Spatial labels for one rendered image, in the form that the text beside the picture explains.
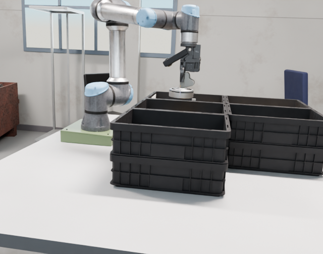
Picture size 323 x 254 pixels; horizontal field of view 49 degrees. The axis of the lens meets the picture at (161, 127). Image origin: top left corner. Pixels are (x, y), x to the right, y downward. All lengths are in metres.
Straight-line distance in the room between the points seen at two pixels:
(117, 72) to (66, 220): 0.99
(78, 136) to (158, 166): 0.67
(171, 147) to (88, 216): 0.34
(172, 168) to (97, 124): 0.69
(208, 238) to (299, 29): 3.56
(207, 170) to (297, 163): 0.48
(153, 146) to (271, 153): 0.54
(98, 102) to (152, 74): 2.62
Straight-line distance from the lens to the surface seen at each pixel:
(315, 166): 1.54
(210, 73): 4.25
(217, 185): 1.20
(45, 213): 1.10
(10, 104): 4.59
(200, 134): 1.13
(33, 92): 4.93
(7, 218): 1.10
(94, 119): 1.77
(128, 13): 1.56
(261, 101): 2.02
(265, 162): 1.49
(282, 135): 1.47
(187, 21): 1.50
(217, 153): 1.16
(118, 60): 1.84
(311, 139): 1.50
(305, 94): 3.43
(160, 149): 1.16
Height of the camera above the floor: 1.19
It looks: 13 degrees down
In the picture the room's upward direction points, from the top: 2 degrees clockwise
